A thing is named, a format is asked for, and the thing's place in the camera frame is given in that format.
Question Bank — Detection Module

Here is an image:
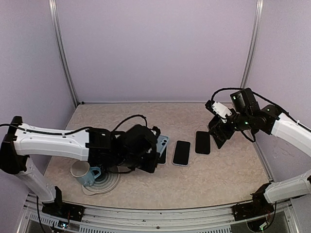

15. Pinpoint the lavender phone case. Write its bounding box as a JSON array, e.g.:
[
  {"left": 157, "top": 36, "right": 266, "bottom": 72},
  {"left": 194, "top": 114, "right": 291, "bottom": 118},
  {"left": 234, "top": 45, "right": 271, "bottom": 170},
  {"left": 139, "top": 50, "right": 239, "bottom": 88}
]
[{"left": 172, "top": 140, "right": 192, "bottom": 167}]

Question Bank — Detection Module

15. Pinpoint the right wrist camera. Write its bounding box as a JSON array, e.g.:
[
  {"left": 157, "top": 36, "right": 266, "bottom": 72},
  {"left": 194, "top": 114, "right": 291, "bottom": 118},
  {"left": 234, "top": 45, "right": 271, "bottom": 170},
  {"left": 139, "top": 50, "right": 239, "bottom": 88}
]
[{"left": 205, "top": 100, "right": 232, "bottom": 123}]

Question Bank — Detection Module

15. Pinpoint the light blue mug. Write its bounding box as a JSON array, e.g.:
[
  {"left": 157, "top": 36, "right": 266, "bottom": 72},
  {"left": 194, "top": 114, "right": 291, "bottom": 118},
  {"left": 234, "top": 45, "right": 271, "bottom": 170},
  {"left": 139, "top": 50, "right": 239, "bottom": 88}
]
[{"left": 70, "top": 161, "right": 101, "bottom": 187}]

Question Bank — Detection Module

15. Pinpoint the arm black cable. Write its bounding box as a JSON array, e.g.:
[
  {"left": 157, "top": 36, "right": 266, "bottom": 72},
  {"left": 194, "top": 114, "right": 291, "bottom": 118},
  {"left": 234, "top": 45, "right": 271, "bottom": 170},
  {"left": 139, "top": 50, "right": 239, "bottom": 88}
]
[
  {"left": 0, "top": 115, "right": 148, "bottom": 136},
  {"left": 210, "top": 87, "right": 299, "bottom": 143}
]

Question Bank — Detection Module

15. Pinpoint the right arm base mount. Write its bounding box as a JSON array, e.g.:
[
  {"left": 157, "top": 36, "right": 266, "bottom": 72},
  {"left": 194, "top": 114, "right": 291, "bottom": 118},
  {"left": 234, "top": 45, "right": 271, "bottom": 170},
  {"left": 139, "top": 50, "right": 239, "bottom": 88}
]
[{"left": 232, "top": 194, "right": 275, "bottom": 221}]

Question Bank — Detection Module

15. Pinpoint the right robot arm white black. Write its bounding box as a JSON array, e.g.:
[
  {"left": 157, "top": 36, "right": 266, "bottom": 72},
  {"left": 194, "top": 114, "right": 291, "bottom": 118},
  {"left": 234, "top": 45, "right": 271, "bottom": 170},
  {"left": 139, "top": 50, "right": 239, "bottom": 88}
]
[{"left": 205, "top": 88, "right": 311, "bottom": 216}]

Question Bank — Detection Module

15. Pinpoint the white-edged black smartphone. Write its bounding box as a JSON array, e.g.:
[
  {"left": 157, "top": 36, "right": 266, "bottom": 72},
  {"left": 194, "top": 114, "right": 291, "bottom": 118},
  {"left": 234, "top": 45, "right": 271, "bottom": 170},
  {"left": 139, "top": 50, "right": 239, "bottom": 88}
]
[{"left": 195, "top": 131, "right": 210, "bottom": 155}]

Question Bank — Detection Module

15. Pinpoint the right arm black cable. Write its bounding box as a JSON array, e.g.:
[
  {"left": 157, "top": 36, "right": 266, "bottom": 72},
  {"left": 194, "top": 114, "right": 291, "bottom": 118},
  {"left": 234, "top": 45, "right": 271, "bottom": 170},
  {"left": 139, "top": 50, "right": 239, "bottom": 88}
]
[{"left": 210, "top": 87, "right": 299, "bottom": 143}]

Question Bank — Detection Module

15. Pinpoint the left aluminium frame post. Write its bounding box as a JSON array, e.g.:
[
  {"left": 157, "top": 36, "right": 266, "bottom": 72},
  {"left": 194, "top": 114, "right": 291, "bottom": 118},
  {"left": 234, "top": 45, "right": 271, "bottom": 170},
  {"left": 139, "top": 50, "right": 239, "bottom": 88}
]
[{"left": 48, "top": 0, "right": 79, "bottom": 108}]

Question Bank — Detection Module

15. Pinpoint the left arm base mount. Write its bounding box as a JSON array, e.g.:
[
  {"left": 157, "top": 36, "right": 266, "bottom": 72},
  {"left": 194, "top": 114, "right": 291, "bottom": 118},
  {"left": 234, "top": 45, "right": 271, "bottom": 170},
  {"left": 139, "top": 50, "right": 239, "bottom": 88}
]
[{"left": 42, "top": 202, "right": 85, "bottom": 222}]

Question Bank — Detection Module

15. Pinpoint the blue phone case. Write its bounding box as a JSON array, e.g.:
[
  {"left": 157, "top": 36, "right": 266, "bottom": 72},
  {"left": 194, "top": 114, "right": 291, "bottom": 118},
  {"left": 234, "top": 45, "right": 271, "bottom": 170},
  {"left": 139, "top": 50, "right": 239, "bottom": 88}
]
[{"left": 156, "top": 135, "right": 169, "bottom": 155}]

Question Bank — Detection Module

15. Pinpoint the aluminium frame post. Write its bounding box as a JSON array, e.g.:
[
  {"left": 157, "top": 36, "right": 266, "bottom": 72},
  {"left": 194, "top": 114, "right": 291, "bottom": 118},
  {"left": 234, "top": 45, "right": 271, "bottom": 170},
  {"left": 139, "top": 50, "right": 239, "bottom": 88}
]
[
  {"left": 48, "top": 0, "right": 79, "bottom": 108},
  {"left": 240, "top": 0, "right": 264, "bottom": 88}
]

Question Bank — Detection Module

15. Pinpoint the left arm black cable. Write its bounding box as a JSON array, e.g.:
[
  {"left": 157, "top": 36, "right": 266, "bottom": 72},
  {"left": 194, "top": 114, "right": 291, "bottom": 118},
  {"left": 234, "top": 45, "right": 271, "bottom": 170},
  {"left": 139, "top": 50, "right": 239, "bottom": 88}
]
[{"left": 0, "top": 115, "right": 148, "bottom": 136}]

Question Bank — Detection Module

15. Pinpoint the grey collapsible silicone bowl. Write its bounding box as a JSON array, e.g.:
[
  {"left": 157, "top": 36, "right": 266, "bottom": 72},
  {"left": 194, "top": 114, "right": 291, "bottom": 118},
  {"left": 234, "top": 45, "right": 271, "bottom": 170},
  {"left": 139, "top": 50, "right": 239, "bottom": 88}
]
[{"left": 82, "top": 172, "right": 120, "bottom": 196}]

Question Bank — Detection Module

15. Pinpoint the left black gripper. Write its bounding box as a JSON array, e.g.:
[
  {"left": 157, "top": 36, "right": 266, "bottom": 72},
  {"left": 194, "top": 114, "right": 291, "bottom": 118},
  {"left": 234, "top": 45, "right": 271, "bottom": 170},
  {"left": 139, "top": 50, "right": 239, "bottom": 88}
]
[{"left": 116, "top": 150, "right": 161, "bottom": 173}]

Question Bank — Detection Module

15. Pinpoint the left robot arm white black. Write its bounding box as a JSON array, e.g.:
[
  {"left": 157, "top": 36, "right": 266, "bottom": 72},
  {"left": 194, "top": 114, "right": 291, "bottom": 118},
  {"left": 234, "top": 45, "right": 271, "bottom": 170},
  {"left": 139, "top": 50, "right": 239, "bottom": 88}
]
[{"left": 0, "top": 116, "right": 162, "bottom": 216}]

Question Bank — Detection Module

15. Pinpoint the right aluminium frame post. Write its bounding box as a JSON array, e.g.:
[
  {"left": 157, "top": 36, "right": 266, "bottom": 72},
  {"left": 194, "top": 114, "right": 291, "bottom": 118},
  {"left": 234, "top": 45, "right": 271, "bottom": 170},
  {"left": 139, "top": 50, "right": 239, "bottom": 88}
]
[{"left": 240, "top": 0, "right": 264, "bottom": 88}]

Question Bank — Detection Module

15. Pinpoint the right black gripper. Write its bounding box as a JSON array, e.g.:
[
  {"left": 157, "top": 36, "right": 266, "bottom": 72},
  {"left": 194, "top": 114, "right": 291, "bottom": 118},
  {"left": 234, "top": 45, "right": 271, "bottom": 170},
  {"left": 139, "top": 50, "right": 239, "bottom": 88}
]
[{"left": 209, "top": 107, "right": 252, "bottom": 141}]

